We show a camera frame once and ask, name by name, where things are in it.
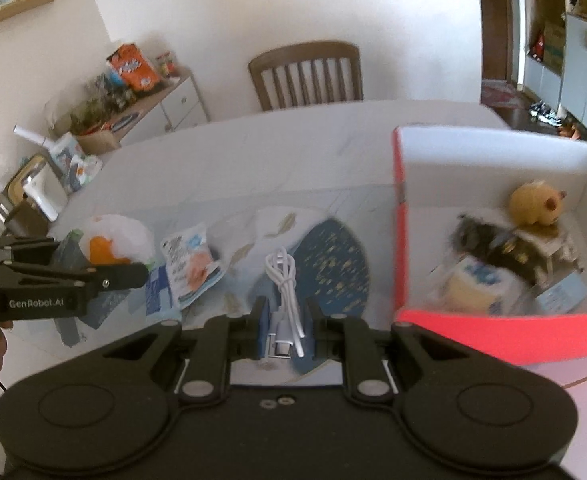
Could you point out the red cardboard box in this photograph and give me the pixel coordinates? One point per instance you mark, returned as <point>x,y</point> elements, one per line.
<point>473,335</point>

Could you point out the white snack packet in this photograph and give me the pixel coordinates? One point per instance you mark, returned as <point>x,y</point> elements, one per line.
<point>196,270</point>

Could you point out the orange snack bag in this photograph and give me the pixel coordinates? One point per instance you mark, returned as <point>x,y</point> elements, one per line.
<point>133,67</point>

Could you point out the blueberry cake packet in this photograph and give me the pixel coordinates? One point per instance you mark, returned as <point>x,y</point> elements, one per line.
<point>478,285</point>

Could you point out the yellow plush toy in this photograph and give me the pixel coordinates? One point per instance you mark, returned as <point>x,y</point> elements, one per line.
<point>536,205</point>

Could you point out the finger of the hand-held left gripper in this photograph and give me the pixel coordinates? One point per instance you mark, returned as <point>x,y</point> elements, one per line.
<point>118,276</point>
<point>18,247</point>

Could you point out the white sideboard cabinet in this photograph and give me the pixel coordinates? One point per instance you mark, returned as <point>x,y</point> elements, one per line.
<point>178,105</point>

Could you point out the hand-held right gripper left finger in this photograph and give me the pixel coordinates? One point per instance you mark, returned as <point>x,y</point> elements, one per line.
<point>262,332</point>

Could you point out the white handheld appliance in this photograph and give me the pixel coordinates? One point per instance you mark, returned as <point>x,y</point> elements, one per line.
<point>38,185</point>

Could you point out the light blue packet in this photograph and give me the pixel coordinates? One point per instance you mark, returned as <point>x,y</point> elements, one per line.
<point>566,292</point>

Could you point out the brown cardboard box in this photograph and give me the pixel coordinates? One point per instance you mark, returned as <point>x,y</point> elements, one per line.
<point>98,141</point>

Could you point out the pair of shoes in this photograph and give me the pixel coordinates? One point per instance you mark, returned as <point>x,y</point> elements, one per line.
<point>547,114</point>

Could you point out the wooden chair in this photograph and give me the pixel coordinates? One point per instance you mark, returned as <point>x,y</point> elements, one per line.
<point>306,77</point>

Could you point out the wooden wall shelf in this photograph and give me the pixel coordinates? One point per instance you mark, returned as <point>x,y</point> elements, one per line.
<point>18,7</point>

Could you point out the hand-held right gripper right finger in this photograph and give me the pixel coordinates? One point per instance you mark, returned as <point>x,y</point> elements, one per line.
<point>312,332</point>

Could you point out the dark brown door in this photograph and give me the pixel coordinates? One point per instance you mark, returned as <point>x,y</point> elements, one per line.
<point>493,20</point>

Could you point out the patterned tissue pack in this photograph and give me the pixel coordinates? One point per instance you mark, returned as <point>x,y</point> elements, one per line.
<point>113,240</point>

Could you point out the white marble desktop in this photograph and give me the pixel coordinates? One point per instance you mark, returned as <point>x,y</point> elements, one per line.
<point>298,150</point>

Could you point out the white wall cabinet unit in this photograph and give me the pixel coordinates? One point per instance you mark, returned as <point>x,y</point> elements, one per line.
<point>578,45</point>

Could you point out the white wipes pack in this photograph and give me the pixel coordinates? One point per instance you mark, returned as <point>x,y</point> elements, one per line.
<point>76,162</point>

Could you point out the black gold packet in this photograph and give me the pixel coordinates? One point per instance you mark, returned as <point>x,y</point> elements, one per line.
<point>493,245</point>

